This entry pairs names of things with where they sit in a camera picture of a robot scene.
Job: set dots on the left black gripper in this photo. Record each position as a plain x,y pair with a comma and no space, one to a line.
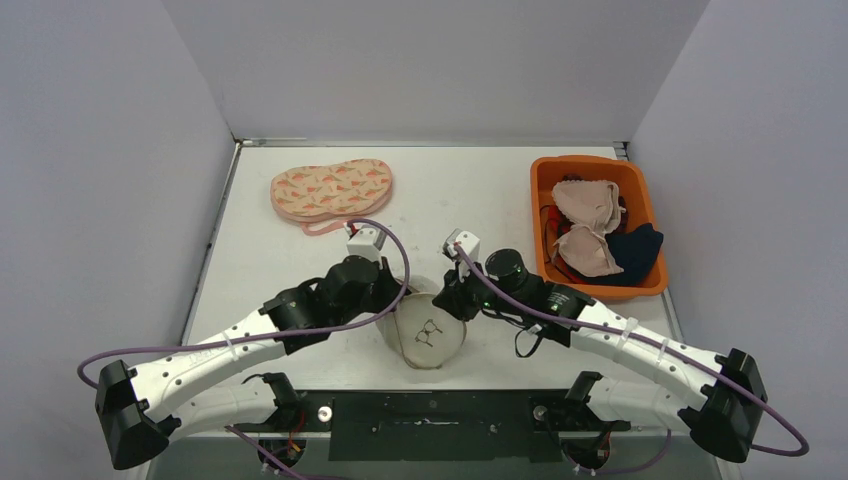
391,290

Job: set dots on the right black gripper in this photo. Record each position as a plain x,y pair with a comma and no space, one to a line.
454,297

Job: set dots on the round white mesh laundry bag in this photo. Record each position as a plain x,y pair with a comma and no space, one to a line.
423,335

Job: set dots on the floral mesh laundry bag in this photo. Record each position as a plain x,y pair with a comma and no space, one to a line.
320,199

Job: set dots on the beige pink lace bra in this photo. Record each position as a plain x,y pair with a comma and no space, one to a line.
593,210

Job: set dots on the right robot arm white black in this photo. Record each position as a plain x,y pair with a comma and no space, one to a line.
718,399

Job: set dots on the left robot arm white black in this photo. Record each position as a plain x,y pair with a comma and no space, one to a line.
144,408

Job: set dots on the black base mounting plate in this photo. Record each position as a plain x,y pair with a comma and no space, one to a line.
442,425

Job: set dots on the navy blue garment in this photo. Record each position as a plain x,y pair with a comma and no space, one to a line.
636,252

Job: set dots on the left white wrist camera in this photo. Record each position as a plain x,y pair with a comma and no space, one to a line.
366,242

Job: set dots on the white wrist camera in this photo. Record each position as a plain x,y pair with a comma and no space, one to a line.
366,242
461,246

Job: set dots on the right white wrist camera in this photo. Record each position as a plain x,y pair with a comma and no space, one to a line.
461,246

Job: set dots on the red black strappy garment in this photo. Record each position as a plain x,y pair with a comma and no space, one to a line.
555,225

